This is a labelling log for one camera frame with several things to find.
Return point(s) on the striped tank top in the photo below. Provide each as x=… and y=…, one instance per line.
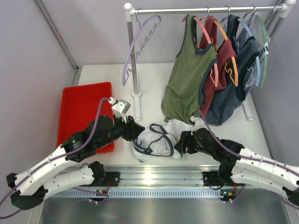
x=250, y=43

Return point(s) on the green hanger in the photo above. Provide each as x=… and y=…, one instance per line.
x=257, y=29

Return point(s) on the purple plastic hanger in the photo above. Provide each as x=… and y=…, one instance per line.
x=136, y=47

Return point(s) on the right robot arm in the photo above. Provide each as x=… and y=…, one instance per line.
x=240, y=165

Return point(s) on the white tank top navy trim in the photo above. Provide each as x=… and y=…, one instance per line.
x=159, y=140

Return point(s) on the blue hanger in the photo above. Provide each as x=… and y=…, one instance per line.
x=246, y=46

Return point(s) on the aluminium mounting rail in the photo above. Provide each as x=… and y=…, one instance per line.
x=158, y=173

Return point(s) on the pink hanger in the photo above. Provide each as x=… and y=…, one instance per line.
x=197, y=60

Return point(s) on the maroon tank top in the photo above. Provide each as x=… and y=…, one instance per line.
x=209, y=94

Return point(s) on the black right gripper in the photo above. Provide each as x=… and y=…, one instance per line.
x=185, y=141

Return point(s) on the orange hanger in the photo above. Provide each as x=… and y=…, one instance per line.
x=226, y=56

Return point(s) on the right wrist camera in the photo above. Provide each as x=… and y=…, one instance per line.
x=197, y=123

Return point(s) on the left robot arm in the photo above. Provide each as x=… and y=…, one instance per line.
x=78, y=147

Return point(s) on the slotted cable duct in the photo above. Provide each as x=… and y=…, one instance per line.
x=148, y=193

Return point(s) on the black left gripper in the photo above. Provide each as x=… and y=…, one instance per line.
x=130, y=129

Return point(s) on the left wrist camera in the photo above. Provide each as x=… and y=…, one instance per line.
x=120, y=108

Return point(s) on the red plastic tray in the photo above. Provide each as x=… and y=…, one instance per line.
x=79, y=108

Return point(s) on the green tank top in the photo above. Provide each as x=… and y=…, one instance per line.
x=182, y=97

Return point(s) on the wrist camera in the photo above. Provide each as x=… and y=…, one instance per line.
x=120, y=108
x=197, y=123

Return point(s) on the silver clothes rack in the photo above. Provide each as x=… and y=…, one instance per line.
x=282, y=6

